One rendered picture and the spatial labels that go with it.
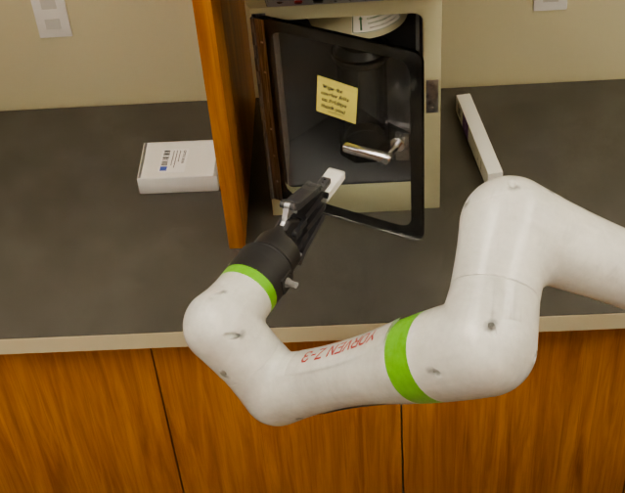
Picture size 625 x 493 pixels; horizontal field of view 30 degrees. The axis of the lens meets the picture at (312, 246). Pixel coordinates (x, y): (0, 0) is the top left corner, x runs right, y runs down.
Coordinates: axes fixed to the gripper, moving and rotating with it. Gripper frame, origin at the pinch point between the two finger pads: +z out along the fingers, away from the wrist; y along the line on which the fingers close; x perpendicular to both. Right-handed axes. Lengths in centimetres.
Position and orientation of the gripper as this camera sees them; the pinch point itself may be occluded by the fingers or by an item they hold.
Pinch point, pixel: (328, 185)
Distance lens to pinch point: 192.1
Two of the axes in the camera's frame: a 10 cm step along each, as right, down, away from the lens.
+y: -0.7, -7.4, -6.7
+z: 4.5, -6.2, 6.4
